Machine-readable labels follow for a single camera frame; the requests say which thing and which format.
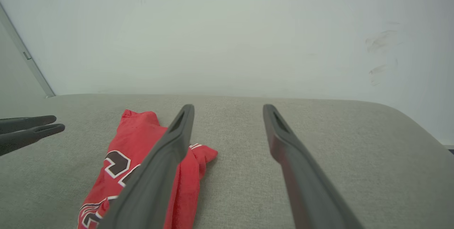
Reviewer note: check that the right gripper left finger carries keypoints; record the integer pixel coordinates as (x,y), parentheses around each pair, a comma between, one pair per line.
(152,183)

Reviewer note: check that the grey metal wall trim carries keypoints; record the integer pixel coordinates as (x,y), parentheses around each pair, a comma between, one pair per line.
(39,76)

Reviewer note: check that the red Bulls basketball jersey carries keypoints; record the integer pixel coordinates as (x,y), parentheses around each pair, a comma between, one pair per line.
(134,140)

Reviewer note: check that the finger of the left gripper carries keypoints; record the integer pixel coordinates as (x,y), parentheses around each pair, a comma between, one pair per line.
(21,123)
(28,136)

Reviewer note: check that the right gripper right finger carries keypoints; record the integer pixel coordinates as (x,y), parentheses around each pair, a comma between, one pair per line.
(305,186)

